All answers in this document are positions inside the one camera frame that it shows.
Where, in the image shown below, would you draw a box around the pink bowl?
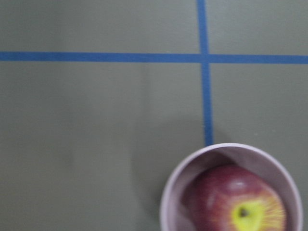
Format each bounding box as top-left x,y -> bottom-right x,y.
160,143 -> 303,231

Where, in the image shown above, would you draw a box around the red apple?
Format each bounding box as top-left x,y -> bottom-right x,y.
182,165 -> 287,231

